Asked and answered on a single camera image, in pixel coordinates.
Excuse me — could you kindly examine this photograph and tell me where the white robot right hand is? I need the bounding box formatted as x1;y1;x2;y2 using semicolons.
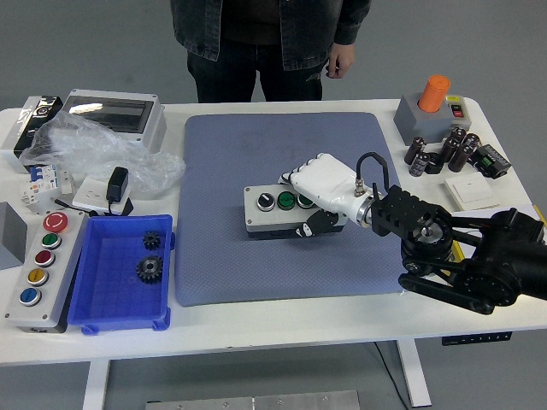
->
278;152;372;238

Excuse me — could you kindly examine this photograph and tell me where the person's left hand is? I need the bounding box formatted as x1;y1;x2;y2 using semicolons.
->
326;42;356;80

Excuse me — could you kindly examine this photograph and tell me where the three-button grey control box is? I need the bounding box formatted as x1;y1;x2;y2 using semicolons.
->
243;184;345;241

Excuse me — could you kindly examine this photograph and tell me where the five-button grey control box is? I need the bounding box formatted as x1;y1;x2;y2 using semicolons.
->
3;208;89;334

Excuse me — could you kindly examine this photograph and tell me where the grey square block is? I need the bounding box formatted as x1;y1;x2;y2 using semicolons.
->
392;92;456;144

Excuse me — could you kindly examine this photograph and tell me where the orange cylinder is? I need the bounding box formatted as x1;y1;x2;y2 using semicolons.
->
417;74;451;114

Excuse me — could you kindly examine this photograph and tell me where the person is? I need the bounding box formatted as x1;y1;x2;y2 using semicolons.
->
169;0;373;103

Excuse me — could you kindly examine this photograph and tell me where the blue-grey padded mat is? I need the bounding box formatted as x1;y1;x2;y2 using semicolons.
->
174;111;422;308

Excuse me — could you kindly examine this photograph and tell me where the black round holder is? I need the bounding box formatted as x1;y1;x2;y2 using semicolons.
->
425;152;445;175

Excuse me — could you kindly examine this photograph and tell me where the white yellow-edged carton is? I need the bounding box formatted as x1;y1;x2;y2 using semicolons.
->
451;203;547;261

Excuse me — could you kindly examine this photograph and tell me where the black module with green terminal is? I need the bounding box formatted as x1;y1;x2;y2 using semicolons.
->
469;143;513;179

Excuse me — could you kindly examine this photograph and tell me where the large black gear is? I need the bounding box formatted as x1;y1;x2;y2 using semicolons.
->
135;255;165;283

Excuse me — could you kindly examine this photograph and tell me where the black power adapter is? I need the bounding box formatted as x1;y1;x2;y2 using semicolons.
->
105;166;130;205

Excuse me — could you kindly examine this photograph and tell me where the white table leg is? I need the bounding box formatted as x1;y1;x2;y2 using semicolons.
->
81;360;111;410
395;340;432;407

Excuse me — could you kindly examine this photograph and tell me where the black table control panel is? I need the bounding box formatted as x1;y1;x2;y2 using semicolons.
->
441;331;513;347

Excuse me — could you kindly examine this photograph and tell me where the clear crumpled plastic bag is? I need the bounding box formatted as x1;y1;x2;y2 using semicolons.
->
19;114;187;196

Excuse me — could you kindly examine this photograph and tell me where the blue plastic bin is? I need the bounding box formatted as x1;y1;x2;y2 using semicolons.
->
67;214;176;336

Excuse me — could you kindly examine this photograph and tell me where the white blue circuit breaker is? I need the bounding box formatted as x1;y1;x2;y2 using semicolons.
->
19;161;76;214

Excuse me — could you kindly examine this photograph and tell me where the glossy black door device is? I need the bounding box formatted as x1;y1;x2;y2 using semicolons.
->
15;96;64;155

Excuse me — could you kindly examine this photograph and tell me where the white packaging box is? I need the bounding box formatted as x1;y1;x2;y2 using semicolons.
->
0;96;65;174

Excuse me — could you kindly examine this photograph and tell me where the grey metal box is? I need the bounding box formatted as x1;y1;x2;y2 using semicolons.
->
0;201;27;271

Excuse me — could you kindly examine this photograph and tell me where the white green-red push switch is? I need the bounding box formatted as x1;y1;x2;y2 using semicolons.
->
444;94;473;132

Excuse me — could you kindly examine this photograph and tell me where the white wall switch panel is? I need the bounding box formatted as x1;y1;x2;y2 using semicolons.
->
443;174;501;211

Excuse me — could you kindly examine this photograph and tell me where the thin black cable under table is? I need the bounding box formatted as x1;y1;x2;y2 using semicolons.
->
373;341;408;410

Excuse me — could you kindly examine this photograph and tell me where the grey enclosure with clear lid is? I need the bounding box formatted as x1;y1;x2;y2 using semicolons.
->
62;88;168;155

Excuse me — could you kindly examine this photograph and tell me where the white wall socket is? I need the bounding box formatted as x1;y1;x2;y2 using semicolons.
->
71;175;133;217

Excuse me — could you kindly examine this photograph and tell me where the black adapter cable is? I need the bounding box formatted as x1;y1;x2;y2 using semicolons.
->
53;197;134;217

